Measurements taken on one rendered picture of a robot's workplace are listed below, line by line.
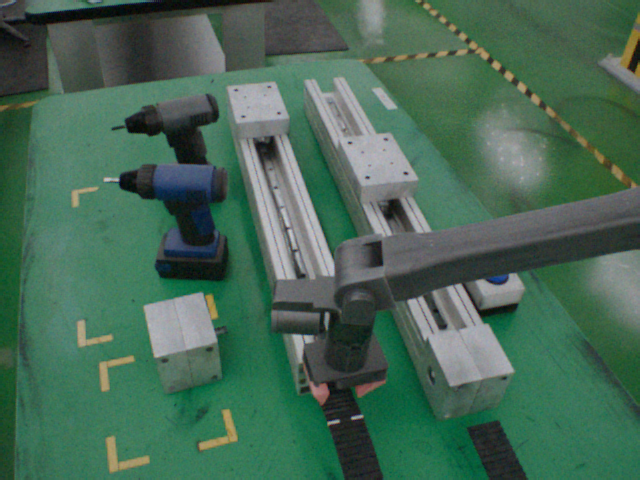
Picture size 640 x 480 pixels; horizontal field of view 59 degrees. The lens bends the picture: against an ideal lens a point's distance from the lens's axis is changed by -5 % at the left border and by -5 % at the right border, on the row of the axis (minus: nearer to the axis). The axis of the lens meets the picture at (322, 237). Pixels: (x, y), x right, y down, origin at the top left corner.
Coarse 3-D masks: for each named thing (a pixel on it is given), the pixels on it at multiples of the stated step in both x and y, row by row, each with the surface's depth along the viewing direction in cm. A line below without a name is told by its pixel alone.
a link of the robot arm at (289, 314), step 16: (288, 288) 70; (304, 288) 70; (320, 288) 70; (272, 304) 70; (288, 304) 69; (304, 304) 69; (320, 304) 69; (352, 304) 64; (368, 304) 64; (272, 320) 70; (288, 320) 70; (304, 320) 70; (352, 320) 67; (368, 320) 67
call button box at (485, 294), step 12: (516, 276) 100; (468, 288) 102; (480, 288) 98; (492, 288) 98; (504, 288) 98; (516, 288) 98; (480, 300) 98; (492, 300) 98; (504, 300) 99; (516, 300) 100; (480, 312) 100; (492, 312) 101; (504, 312) 102
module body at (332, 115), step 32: (320, 96) 138; (352, 96) 138; (320, 128) 134; (352, 128) 135; (352, 192) 115; (384, 224) 105; (416, 224) 106; (448, 288) 95; (416, 320) 90; (448, 320) 95; (480, 320) 90; (416, 352) 91
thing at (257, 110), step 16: (240, 96) 128; (256, 96) 128; (272, 96) 129; (240, 112) 123; (256, 112) 123; (272, 112) 124; (240, 128) 121; (256, 128) 122; (272, 128) 123; (288, 128) 124
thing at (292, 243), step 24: (240, 144) 123; (264, 144) 127; (288, 144) 122; (240, 168) 129; (264, 168) 121; (288, 168) 116; (264, 192) 110; (288, 192) 116; (264, 216) 105; (288, 216) 110; (312, 216) 106; (264, 240) 103; (288, 240) 105; (312, 240) 101; (264, 264) 108; (288, 264) 97; (312, 264) 102; (288, 336) 89; (312, 336) 91
